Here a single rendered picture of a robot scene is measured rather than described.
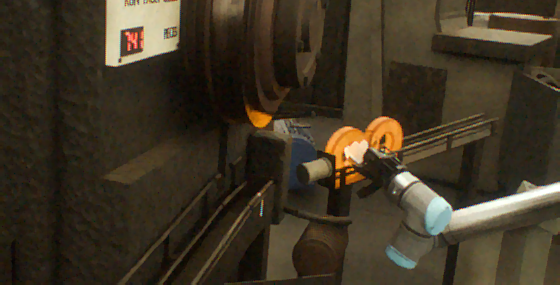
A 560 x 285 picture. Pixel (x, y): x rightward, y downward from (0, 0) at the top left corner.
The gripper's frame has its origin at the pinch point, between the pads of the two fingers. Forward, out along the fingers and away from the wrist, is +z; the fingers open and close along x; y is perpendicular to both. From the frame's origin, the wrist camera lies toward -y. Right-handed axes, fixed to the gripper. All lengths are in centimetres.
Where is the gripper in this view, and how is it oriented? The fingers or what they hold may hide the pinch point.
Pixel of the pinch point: (347, 150)
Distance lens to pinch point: 207.3
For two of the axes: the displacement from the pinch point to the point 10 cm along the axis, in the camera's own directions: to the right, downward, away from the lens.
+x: -7.7, 1.2, -6.3
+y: 2.7, -8.3, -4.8
